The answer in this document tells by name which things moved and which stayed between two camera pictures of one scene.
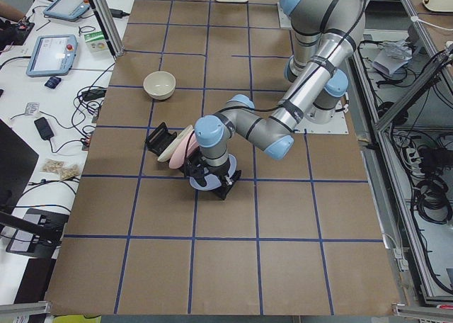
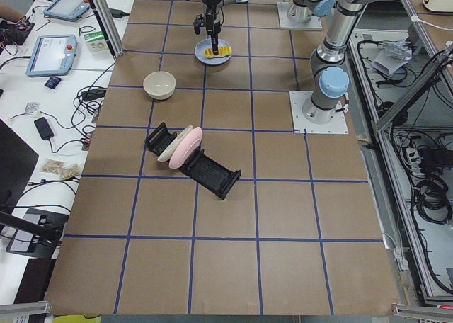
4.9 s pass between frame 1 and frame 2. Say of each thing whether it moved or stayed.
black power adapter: stayed
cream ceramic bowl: stayed
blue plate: moved
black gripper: moved
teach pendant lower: stayed
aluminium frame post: stayed
